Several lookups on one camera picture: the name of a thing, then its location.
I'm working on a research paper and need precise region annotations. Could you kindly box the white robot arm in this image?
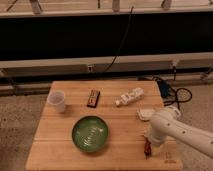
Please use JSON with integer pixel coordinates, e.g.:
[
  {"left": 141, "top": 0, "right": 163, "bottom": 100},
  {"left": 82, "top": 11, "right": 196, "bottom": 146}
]
[{"left": 146, "top": 106, "right": 213, "bottom": 158}]

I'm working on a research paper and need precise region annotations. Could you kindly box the green ceramic bowl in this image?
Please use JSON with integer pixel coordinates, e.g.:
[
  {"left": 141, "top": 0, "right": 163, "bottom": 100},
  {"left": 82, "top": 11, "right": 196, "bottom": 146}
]
[{"left": 71, "top": 116, "right": 109, "bottom": 153}]

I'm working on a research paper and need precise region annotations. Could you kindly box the blue power adapter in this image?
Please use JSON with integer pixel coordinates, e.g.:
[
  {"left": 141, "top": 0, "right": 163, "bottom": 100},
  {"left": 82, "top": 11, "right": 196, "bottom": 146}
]
[{"left": 157, "top": 81, "right": 169, "bottom": 98}]

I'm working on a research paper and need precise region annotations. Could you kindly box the black hanging cable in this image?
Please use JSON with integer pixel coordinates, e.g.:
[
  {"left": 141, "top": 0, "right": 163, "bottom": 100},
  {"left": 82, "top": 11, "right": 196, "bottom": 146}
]
[{"left": 101, "top": 5, "right": 135, "bottom": 74}]

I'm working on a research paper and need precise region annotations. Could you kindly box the small white dish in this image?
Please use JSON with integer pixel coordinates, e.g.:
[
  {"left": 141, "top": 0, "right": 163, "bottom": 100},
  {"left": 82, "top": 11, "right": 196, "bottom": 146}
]
[{"left": 137, "top": 108, "right": 155, "bottom": 121}]

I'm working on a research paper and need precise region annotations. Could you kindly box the dark chocolate bar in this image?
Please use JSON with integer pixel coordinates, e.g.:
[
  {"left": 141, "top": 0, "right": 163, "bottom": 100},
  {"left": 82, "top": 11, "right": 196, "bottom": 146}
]
[{"left": 87, "top": 90, "right": 100, "bottom": 108}]

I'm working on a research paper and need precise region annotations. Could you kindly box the white plastic bottle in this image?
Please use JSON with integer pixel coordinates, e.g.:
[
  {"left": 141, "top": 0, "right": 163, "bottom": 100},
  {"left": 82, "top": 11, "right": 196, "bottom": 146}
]
[{"left": 115, "top": 87, "right": 144, "bottom": 107}]

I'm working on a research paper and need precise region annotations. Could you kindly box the black floor cable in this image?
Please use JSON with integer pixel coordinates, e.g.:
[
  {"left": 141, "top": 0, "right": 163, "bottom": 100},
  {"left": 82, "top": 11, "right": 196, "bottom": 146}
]
[{"left": 151, "top": 76, "right": 194, "bottom": 111}]

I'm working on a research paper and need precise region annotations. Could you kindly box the translucent plastic cup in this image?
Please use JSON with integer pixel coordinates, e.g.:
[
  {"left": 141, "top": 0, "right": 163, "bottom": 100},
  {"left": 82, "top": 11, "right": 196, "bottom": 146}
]
[{"left": 47, "top": 91, "right": 66, "bottom": 113}]

